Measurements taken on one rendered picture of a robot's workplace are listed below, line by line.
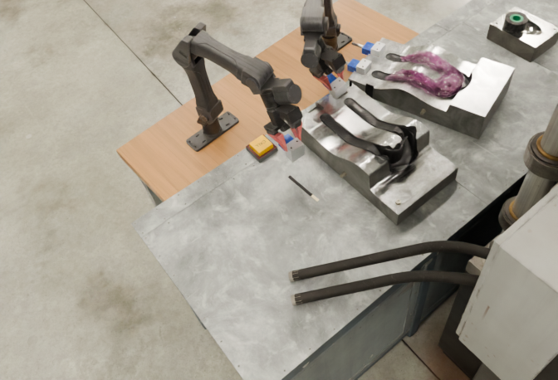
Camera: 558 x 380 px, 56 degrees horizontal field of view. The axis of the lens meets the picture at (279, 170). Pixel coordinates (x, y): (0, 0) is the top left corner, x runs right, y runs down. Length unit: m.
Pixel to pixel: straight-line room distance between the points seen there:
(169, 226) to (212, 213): 0.14
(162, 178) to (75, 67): 2.05
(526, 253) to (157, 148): 1.39
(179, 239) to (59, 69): 2.35
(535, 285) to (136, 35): 3.35
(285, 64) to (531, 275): 1.49
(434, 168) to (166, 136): 0.95
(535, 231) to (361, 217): 0.84
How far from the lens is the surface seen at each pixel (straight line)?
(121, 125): 3.27
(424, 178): 1.68
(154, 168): 1.90
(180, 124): 2.01
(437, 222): 1.67
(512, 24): 2.19
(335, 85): 1.83
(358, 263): 1.50
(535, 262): 0.88
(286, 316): 1.52
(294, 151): 1.63
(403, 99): 1.91
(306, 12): 1.70
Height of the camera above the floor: 2.21
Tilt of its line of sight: 52 degrees down
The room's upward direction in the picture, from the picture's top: 10 degrees counter-clockwise
